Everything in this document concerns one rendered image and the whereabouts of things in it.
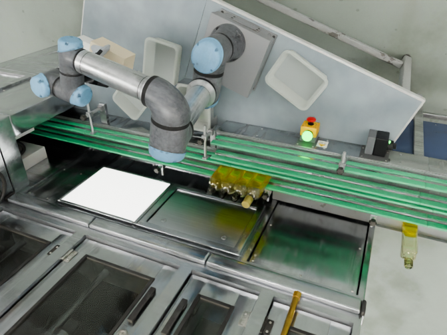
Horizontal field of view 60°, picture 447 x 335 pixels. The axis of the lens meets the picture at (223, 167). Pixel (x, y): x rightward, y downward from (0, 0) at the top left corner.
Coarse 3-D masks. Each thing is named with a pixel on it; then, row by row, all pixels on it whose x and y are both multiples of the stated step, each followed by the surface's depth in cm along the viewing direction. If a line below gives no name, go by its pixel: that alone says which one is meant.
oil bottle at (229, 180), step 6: (234, 168) 175; (228, 174) 171; (234, 174) 171; (240, 174) 172; (222, 180) 168; (228, 180) 167; (234, 180) 167; (222, 186) 166; (228, 186) 165; (228, 192) 166
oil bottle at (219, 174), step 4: (220, 168) 175; (224, 168) 175; (228, 168) 175; (216, 172) 172; (220, 172) 172; (224, 172) 172; (228, 172) 174; (212, 176) 169; (216, 176) 169; (220, 176) 169; (224, 176) 170; (212, 180) 167; (216, 180) 167; (220, 180) 167; (216, 184) 167; (220, 184) 168; (216, 188) 168; (220, 188) 169
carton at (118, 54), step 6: (90, 42) 152; (96, 42) 153; (102, 42) 154; (108, 42) 156; (114, 48) 154; (120, 48) 155; (108, 54) 152; (114, 54) 150; (120, 54) 152; (126, 54) 153; (132, 54) 155; (114, 60) 152; (120, 60) 151; (126, 60) 152; (132, 60) 156; (126, 66) 154; (132, 66) 159
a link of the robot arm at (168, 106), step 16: (64, 48) 118; (80, 48) 121; (64, 64) 122; (80, 64) 118; (96, 64) 116; (112, 64) 116; (96, 80) 120; (112, 80) 115; (128, 80) 112; (144, 80) 111; (160, 80) 110; (144, 96) 110; (160, 96) 108; (176, 96) 110; (160, 112) 109; (176, 112) 109
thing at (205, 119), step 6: (180, 84) 179; (186, 84) 178; (180, 90) 183; (204, 114) 190; (210, 114) 181; (198, 120) 193; (204, 120) 192; (210, 120) 183; (198, 126) 189; (210, 126) 184
